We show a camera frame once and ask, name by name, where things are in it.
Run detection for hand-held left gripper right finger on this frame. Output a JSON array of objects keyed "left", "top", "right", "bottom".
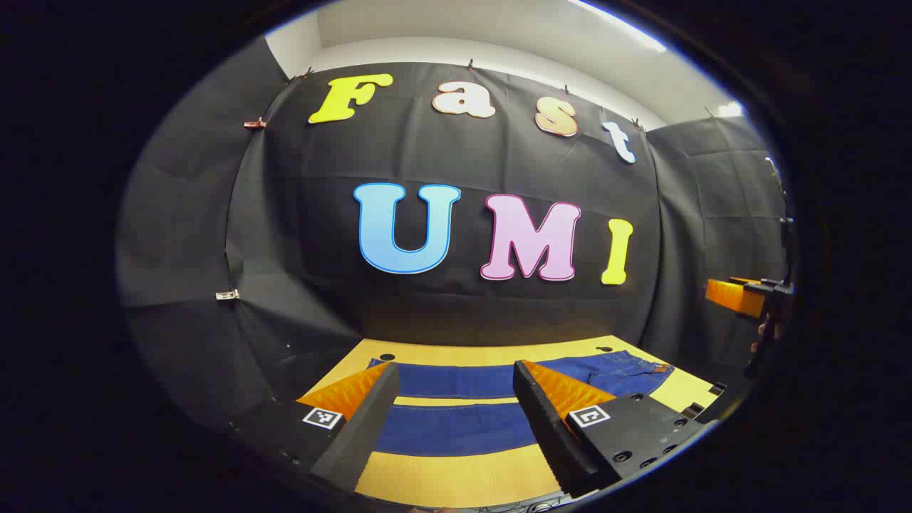
[{"left": 512, "top": 360, "right": 719, "bottom": 499}]

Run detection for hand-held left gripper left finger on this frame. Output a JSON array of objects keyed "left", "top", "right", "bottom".
[{"left": 232, "top": 361, "right": 402, "bottom": 496}]

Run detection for black backdrop cloth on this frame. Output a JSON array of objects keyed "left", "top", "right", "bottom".
[{"left": 116, "top": 36, "right": 795, "bottom": 457}]

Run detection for blue jeans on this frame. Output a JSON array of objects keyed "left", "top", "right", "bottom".
[{"left": 367, "top": 349, "right": 675, "bottom": 457}]

